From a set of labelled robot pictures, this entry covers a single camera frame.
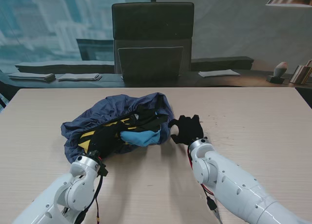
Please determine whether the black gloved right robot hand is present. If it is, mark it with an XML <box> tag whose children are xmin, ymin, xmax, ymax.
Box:
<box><xmin>167</xmin><ymin>114</ymin><xmax>205</xmax><ymax>146</ymax></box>

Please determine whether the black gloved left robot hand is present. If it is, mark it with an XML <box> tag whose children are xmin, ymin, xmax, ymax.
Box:
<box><xmin>91</xmin><ymin>125</ymin><xmax>125</xmax><ymax>160</ymax></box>

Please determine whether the yellow black blue backpack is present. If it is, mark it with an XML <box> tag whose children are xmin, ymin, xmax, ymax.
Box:
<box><xmin>77</xmin><ymin>112</ymin><xmax>169</xmax><ymax>155</ymax></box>

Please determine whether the navy blue rain cover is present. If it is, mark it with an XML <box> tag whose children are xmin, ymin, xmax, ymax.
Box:
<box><xmin>60</xmin><ymin>92</ymin><xmax>175</xmax><ymax>165</ymax></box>

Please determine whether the printed office backdrop banner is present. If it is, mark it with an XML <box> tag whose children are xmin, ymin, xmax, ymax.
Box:
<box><xmin>0</xmin><ymin>0</ymin><xmax>312</xmax><ymax>90</ymax></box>

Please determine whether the red right arm wire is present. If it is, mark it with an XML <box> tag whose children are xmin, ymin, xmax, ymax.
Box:
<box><xmin>187</xmin><ymin>148</ymin><xmax>215</xmax><ymax>198</ymax></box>

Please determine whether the red arm wire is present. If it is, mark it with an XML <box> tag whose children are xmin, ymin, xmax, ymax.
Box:
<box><xmin>96</xmin><ymin>196</ymin><xmax>101</xmax><ymax>224</ymax></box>
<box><xmin>187</xmin><ymin>148</ymin><xmax>215</xmax><ymax>198</ymax></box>

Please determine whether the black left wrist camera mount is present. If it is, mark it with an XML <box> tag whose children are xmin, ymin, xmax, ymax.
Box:
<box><xmin>97</xmin><ymin>162</ymin><xmax>109</xmax><ymax>178</ymax></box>

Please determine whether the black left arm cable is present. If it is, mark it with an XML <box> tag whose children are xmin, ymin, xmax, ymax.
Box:
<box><xmin>75</xmin><ymin>175</ymin><xmax>103</xmax><ymax>224</ymax></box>

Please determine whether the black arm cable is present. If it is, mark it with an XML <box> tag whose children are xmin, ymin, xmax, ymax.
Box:
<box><xmin>75</xmin><ymin>175</ymin><xmax>103</xmax><ymax>224</ymax></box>
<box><xmin>201</xmin><ymin>185</ymin><xmax>223</xmax><ymax>223</ymax></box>

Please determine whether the red left arm wire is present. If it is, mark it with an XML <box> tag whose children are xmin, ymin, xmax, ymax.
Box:
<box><xmin>96</xmin><ymin>196</ymin><xmax>101</xmax><ymax>224</ymax></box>

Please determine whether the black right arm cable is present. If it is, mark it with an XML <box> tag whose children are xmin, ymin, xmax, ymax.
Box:
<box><xmin>201</xmin><ymin>185</ymin><xmax>223</xmax><ymax>223</ymax></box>

